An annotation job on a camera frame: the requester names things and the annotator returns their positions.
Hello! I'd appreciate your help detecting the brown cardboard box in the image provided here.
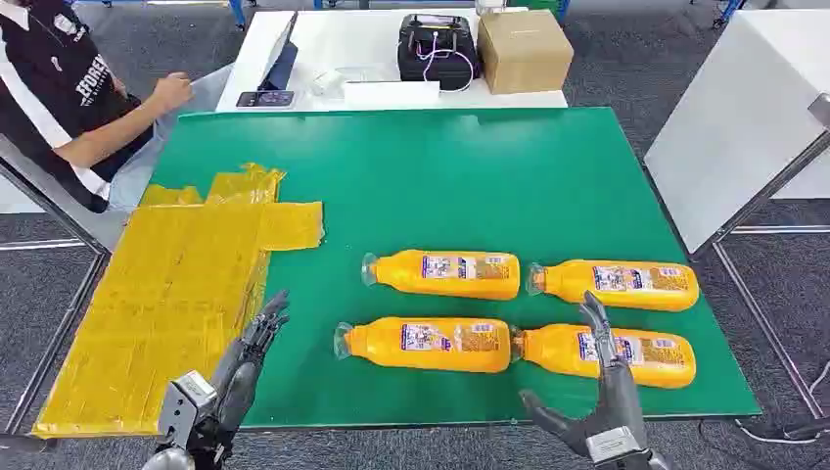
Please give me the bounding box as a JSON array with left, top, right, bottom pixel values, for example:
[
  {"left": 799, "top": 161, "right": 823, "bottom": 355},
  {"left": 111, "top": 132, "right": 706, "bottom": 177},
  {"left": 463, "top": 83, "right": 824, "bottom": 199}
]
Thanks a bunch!
[{"left": 476, "top": 9, "right": 576, "bottom": 96}]

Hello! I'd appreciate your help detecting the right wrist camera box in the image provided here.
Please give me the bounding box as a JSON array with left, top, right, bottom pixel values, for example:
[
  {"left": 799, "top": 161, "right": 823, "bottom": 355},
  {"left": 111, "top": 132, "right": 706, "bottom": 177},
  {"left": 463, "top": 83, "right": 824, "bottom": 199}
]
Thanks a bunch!
[{"left": 585, "top": 426, "right": 641, "bottom": 466}]

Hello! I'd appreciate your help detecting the person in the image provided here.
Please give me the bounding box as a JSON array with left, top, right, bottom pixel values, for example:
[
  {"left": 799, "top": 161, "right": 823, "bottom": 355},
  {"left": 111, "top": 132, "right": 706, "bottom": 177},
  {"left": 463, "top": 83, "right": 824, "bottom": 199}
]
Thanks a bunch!
[{"left": 0, "top": 0, "right": 235, "bottom": 215}]

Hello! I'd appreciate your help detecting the yellow plastic sheet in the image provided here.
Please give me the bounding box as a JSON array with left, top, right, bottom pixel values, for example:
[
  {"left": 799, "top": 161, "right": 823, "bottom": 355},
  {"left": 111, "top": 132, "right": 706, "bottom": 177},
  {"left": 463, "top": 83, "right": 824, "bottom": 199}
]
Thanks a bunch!
[{"left": 30, "top": 162, "right": 324, "bottom": 441}]

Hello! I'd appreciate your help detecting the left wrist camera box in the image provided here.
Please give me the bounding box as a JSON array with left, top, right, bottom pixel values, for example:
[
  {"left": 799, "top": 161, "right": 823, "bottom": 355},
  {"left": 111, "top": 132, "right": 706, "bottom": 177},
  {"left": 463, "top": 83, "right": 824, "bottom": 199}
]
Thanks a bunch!
[{"left": 157, "top": 370, "right": 219, "bottom": 448}]

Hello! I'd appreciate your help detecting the white floor cable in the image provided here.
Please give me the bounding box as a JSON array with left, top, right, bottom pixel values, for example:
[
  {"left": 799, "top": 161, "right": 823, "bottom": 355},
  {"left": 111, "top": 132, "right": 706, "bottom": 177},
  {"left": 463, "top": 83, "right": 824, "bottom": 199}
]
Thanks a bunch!
[{"left": 734, "top": 359, "right": 830, "bottom": 447}]

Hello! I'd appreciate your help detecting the black controller case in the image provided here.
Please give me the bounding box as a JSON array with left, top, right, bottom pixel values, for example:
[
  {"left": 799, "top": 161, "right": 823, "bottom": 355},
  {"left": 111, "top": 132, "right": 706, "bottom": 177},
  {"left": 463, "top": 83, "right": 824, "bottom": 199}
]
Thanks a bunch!
[{"left": 396, "top": 13, "right": 482, "bottom": 92}]

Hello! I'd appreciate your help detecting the green table mat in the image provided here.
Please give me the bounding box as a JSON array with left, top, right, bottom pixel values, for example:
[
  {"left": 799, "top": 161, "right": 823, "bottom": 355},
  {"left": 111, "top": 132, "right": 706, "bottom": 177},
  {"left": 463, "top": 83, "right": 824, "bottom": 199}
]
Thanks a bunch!
[{"left": 150, "top": 107, "right": 761, "bottom": 430}]

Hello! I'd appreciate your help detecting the white side panel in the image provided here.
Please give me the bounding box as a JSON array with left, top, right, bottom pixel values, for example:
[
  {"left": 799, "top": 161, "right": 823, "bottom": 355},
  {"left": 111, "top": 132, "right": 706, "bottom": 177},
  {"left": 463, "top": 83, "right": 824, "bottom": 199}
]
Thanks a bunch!
[
  {"left": 0, "top": 136, "right": 131, "bottom": 253},
  {"left": 643, "top": 9, "right": 830, "bottom": 256}
]

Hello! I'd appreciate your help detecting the orange drink bottle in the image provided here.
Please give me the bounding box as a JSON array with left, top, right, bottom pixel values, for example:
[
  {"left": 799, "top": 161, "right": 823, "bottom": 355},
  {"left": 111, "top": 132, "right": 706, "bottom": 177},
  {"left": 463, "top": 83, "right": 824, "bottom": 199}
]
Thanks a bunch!
[
  {"left": 510, "top": 323, "right": 698, "bottom": 391},
  {"left": 334, "top": 316, "right": 514, "bottom": 375},
  {"left": 526, "top": 258, "right": 701, "bottom": 313},
  {"left": 360, "top": 249, "right": 522, "bottom": 302}
]

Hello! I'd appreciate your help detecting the grey metal bracket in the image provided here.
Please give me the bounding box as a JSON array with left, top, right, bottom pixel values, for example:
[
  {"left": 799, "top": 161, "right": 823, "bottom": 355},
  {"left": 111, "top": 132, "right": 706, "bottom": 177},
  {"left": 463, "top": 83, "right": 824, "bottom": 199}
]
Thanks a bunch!
[{"left": 808, "top": 92, "right": 830, "bottom": 131}]

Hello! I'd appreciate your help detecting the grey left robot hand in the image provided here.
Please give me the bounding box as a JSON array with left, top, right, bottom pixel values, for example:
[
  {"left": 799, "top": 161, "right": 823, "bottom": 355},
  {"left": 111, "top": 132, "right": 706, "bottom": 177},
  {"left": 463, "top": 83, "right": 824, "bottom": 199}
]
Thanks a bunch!
[{"left": 208, "top": 290, "right": 291, "bottom": 434}]

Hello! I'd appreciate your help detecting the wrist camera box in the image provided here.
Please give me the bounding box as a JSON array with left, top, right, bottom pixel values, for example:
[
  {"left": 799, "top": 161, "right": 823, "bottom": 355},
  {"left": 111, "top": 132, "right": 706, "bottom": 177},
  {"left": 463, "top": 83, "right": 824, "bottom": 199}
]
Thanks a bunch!
[
  {"left": 157, "top": 370, "right": 219, "bottom": 448},
  {"left": 585, "top": 426, "right": 641, "bottom": 466}
]

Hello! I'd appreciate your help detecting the metal table frame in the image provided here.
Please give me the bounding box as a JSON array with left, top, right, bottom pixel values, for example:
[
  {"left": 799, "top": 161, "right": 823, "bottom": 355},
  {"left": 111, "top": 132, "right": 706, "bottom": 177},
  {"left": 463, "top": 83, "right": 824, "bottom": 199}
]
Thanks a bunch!
[
  {"left": 690, "top": 129, "right": 830, "bottom": 420},
  {"left": 0, "top": 159, "right": 112, "bottom": 437}
]

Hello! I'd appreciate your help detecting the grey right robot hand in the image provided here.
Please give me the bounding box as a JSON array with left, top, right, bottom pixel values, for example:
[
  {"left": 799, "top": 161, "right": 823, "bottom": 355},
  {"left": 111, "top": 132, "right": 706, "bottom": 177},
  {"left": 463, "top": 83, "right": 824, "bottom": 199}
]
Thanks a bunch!
[{"left": 518, "top": 290, "right": 651, "bottom": 459}]

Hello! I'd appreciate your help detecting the white flat paper box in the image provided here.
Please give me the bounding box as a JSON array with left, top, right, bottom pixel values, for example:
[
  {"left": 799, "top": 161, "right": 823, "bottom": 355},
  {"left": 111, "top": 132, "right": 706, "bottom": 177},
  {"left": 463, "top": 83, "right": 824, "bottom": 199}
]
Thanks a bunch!
[{"left": 342, "top": 80, "right": 440, "bottom": 111}]

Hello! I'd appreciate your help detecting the clear plastic bag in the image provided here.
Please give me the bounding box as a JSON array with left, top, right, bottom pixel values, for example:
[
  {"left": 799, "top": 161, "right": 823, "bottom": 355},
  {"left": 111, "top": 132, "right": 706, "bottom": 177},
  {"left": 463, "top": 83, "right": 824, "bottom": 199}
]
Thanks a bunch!
[{"left": 309, "top": 65, "right": 400, "bottom": 100}]

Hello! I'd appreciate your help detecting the dark tablet with stand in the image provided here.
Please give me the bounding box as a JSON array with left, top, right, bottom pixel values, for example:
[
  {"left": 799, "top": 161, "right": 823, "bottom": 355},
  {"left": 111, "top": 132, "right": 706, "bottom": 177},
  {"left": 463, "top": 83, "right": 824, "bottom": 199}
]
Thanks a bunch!
[{"left": 257, "top": 11, "right": 300, "bottom": 92}]

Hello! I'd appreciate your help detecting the white table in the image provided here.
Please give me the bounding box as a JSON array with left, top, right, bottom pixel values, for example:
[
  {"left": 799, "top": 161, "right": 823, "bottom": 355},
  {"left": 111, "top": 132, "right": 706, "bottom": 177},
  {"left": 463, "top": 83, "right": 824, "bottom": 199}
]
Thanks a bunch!
[{"left": 214, "top": 7, "right": 570, "bottom": 114}]

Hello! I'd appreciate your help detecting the black phone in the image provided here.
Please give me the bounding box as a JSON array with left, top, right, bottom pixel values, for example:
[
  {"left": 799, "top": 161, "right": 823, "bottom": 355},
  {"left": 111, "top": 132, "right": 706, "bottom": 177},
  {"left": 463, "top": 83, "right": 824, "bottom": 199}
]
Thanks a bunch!
[{"left": 236, "top": 89, "right": 296, "bottom": 109}]

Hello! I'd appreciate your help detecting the person's hand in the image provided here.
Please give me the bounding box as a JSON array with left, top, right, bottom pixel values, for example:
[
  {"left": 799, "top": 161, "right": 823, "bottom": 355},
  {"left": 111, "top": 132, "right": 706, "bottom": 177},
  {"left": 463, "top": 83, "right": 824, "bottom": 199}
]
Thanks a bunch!
[{"left": 150, "top": 70, "right": 195, "bottom": 114}]

